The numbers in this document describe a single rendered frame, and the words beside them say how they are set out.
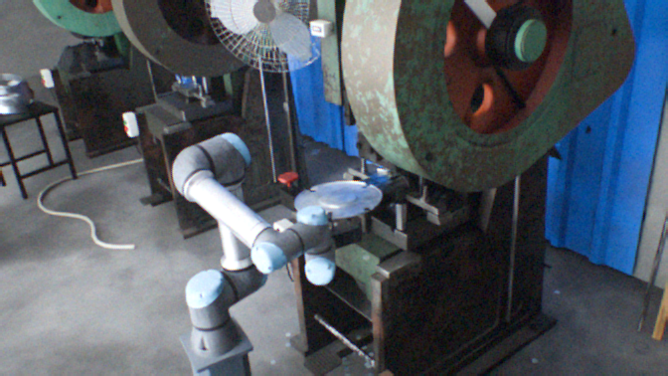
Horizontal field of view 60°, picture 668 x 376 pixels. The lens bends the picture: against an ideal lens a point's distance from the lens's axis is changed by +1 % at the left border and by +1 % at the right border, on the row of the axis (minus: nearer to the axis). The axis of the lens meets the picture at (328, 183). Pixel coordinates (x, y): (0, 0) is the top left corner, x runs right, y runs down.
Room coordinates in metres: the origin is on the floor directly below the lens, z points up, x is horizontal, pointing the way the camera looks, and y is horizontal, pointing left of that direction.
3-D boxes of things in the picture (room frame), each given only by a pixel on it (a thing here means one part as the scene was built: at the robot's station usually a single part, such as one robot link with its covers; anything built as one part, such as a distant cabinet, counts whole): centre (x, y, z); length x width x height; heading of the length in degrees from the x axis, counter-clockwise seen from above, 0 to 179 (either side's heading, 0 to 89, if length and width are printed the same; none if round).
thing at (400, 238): (1.85, -0.23, 0.68); 0.45 x 0.30 x 0.06; 35
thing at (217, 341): (1.46, 0.40, 0.50); 0.15 x 0.15 x 0.10
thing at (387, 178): (1.85, -0.23, 0.76); 0.15 x 0.09 x 0.05; 35
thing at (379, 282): (1.71, -0.50, 0.45); 0.92 x 0.12 x 0.90; 125
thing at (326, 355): (1.77, -0.12, 0.14); 0.59 x 0.10 x 0.05; 125
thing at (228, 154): (1.56, 0.30, 0.82); 0.15 x 0.12 x 0.55; 134
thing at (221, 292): (1.47, 0.39, 0.62); 0.13 x 0.12 x 0.14; 134
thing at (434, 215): (1.71, -0.33, 0.76); 0.17 x 0.06 x 0.10; 35
